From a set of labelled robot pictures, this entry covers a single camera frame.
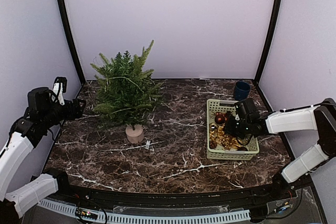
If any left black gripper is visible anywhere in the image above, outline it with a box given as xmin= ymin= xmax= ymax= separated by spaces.
xmin=41 ymin=99 xmax=86 ymax=129

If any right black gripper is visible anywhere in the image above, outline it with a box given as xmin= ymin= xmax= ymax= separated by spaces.
xmin=224 ymin=115 xmax=250 ymax=140

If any pale green plastic basket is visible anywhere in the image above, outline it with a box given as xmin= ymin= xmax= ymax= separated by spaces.
xmin=206 ymin=99 xmax=259 ymax=161

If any small green christmas tree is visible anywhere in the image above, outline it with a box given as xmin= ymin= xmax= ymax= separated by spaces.
xmin=90 ymin=40 xmax=163 ymax=126

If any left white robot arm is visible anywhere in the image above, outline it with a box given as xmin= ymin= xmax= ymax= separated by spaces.
xmin=1 ymin=84 xmax=86 ymax=223

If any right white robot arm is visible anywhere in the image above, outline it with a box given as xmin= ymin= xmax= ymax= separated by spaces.
xmin=224 ymin=98 xmax=335 ymax=200

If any round wooden tree base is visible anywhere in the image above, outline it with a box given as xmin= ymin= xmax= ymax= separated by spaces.
xmin=125 ymin=125 xmax=144 ymax=144

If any brown bauble front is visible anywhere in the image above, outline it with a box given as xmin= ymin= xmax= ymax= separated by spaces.
xmin=237 ymin=146 xmax=248 ymax=151

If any brown bauble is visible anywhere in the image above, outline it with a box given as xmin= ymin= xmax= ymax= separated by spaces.
xmin=237 ymin=146 xmax=248 ymax=151
xmin=214 ymin=114 xmax=225 ymax=125

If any brown bauble back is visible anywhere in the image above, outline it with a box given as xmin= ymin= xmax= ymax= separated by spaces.
xmin=214 ymin=114 xmax=225 ymax=125

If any gold bauble left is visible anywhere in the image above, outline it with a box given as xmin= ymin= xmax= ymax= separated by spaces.
xmin=209 ymin=124 xmax=218 ymax=134

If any brown pine cone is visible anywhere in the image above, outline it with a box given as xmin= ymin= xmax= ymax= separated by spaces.
xmin=209 ymin=141 xmax=217 ymax=150

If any dark blue mug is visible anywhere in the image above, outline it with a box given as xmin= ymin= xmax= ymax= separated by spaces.
xmin=234 ymin=81 xmax=250 ymax=101

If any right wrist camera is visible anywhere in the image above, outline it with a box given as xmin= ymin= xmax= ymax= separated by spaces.
xmin=234 ymin=98 xmax=259 ymax=121

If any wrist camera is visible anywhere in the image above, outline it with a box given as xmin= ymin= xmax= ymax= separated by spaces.
xmin=51 ymin=77 xmax=67 ymax=105
xmin=234 ymin=98 xmax=259 ymax=121

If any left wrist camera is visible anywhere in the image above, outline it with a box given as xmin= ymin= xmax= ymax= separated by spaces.
xmin=51 ymin=77 xmax=67 ymax=105

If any white cable duct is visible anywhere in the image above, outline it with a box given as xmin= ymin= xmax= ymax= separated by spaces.
xmin=37 ymin=199 xmax=251 ymax=223

